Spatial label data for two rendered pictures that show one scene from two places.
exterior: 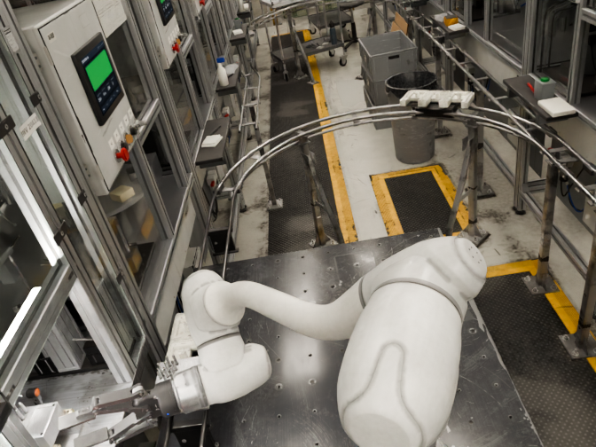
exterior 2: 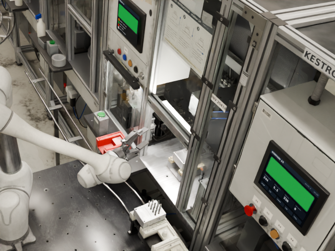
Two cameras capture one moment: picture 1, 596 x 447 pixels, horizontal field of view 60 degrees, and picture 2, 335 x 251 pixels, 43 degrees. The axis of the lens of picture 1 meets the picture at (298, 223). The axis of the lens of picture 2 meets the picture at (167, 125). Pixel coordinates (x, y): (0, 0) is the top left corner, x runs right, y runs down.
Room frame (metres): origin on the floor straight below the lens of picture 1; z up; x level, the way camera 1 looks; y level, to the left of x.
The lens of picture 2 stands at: (1.99, -0.48, 2.55)
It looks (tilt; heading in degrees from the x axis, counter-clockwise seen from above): 39 degrees down; 138
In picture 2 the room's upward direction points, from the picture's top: 10 degrees clockwise
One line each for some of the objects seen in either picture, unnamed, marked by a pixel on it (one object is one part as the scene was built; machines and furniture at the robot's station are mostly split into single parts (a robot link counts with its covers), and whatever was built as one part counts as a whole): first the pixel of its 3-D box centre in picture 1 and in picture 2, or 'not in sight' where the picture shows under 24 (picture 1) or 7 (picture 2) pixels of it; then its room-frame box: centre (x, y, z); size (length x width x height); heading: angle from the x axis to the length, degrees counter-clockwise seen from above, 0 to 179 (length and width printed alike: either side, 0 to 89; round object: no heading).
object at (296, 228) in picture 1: (297, 98); not in sight; (5.47, -0.27, 0.01); 5.85 x 0.59 x 0.01; 176
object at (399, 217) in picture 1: (419, 203); not in sight; (2.95, -0.84, 0.01); 1.00 x 0.55 x 0.01; 176
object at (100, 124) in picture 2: not in sight; (102, 122); (0.37, 0.50, 0.97); 0.08 x 0.08 x 0.12; 86
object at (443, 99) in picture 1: (436, 103); not in sight; (2.63, -0.87, 0.84); 0.37 x 0.14 x 0.10; 54
